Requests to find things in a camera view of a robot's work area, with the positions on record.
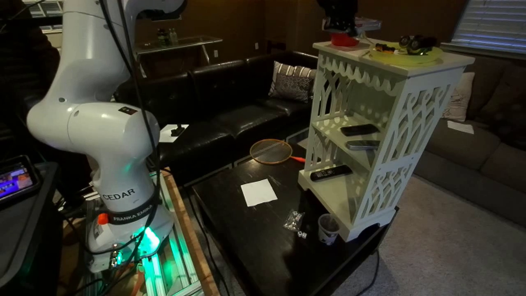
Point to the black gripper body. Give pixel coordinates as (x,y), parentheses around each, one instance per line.
(339,11)

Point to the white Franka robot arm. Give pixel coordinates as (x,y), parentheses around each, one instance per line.
(99,137)

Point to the white lattice shelf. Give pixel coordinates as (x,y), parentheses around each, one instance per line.
(417,109)

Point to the red bowl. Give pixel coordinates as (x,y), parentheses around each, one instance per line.
(346,40)

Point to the flat printed cardboard box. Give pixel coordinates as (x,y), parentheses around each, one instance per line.
(371,25)

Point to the patterned cushion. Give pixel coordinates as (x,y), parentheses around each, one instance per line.
(292,81)

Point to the black object on plate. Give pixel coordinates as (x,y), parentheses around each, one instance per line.
(420,43)

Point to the yellow-green plate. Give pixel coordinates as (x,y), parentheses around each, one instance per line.
(428,58)

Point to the grey remote control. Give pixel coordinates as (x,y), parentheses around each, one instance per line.
(364,145)

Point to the light couch pillow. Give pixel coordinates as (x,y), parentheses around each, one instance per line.
(459,96)

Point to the black leather sofa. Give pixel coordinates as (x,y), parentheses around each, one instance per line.
(219,93)

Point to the window blinds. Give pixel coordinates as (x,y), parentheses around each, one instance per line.
(487,27)

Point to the red marker pen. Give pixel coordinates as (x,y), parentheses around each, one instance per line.
(272,152)

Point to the long black remote control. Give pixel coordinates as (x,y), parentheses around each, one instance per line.
(331,173)

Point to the small white paper sheet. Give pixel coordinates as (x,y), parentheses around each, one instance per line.
(461,127)

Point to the glass console table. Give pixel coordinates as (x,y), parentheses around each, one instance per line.
(182,43)

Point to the olive fabric couch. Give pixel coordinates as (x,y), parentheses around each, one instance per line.
(466,165)

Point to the white paper on table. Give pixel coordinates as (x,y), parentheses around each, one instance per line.
(259,193)

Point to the small black object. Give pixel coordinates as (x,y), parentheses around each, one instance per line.
(178,131)

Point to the small printed packet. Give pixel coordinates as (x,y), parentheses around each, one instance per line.
(293,221)

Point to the white sheet on sofa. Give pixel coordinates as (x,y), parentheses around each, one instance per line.
(165,134)

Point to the small dark cup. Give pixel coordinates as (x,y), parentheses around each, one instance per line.
(330,231)

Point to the tiny white piece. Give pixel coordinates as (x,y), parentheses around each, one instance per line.
(302,234)

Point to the white bottle orange cap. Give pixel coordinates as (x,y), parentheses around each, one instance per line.
(104,236)

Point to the tablet screen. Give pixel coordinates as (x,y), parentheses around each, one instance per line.
(17,182)

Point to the black equipment stand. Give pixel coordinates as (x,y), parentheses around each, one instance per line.
(27,247)

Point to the wooden robot mount table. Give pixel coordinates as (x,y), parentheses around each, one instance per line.
(193,241)

